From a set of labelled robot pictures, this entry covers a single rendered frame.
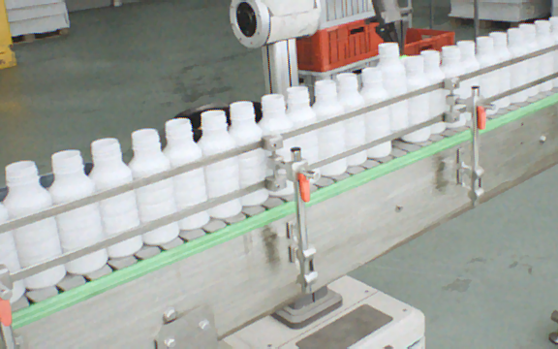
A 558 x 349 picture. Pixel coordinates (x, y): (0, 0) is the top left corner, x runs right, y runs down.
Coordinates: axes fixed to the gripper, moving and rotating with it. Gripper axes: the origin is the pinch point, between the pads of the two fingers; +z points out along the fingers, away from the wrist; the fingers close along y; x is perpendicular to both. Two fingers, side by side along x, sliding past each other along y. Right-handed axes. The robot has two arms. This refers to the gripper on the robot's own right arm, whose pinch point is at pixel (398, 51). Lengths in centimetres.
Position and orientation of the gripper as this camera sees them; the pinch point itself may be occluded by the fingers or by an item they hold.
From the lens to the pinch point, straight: 159.7
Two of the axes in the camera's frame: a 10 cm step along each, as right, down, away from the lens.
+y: 7.5, -2.5, 6.1
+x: -5.9, 1.5, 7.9
